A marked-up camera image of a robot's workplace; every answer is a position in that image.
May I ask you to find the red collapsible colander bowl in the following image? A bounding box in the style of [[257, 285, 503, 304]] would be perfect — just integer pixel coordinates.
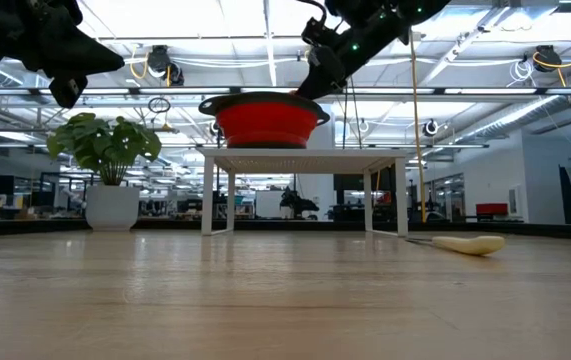
[[198, 90, 332, 150]]

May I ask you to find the green plant in white pot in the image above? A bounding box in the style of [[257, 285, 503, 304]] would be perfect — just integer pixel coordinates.
[[46, 111, 163, 232]]

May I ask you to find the white perforated shelf riser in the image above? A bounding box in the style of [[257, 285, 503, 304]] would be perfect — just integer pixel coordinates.
[[198, 147, 409, 237]]

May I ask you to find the black aluminium table frame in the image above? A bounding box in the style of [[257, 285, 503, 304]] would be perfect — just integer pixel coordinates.
[[0, 217, 571, 242]]

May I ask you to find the red box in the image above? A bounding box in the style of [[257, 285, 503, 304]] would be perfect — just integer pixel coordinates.
[[475, 202, 509, 217]]

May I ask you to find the black hanging ring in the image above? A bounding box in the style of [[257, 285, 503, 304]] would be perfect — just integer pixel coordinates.
[[147, 96, 172, 115]]

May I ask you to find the knife with wooden handle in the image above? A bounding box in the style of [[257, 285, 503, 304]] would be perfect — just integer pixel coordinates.
[[404, 234, 507, 257]]

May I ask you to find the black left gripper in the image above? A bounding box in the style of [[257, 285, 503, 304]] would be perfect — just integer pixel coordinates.
[[0, 4, 126, 109]]

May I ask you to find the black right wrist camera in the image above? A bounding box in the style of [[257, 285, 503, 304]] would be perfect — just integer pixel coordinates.
[[300, 17, 341, 49]]

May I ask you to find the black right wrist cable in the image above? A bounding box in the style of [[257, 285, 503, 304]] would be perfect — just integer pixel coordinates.
[[295, 0, 328, 24]]

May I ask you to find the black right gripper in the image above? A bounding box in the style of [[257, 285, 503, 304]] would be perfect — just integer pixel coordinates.
[[294, 24, 381, 101]]

